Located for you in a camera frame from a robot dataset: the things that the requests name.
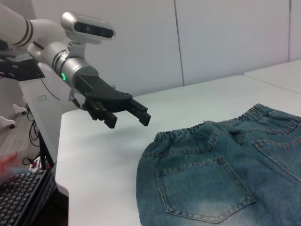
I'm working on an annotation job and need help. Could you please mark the black metal stand leg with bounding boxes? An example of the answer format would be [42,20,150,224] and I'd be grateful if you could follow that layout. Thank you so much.
[35,117,57,170]

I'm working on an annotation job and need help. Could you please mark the white caster foot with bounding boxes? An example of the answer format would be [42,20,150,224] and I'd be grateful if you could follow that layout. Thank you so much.
[0,116,16,129]
[13,103,28,116]

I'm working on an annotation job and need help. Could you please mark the black computer keyboard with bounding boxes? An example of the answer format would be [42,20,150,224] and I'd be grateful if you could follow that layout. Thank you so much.
[0,169,57,226]

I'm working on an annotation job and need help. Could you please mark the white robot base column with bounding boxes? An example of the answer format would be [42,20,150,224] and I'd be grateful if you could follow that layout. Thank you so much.
[18,60,71,165]

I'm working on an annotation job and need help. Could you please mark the black perforated metal shelf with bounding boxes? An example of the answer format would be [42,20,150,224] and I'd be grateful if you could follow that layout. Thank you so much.
[0,40,45,82]

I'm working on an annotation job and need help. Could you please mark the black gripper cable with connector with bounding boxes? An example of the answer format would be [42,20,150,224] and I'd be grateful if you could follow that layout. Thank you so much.
[68,87,87,111]

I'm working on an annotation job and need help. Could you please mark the black floor cable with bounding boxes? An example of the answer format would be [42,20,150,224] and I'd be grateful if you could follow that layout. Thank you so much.
[27,110,42,147]

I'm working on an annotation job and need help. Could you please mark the blue denim shorts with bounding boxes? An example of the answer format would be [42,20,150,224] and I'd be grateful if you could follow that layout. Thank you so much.
[135,103,301,226]

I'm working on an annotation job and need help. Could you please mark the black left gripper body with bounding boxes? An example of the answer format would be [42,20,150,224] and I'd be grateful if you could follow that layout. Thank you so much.
[75,74,134,111]

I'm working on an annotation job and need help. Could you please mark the person's hand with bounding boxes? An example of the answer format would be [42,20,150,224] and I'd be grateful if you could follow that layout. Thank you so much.
[0,152,19,186]

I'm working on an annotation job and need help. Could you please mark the white power strip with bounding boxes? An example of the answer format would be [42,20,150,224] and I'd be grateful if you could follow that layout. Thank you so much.
[28,157,42,172]

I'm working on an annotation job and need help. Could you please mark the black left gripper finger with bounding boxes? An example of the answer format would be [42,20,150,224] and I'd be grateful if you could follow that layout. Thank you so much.
[126,100,151,127]
[84,97,118,129]

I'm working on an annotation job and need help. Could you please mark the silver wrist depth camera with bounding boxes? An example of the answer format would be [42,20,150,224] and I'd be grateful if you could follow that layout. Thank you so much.
[60,11,116,58]

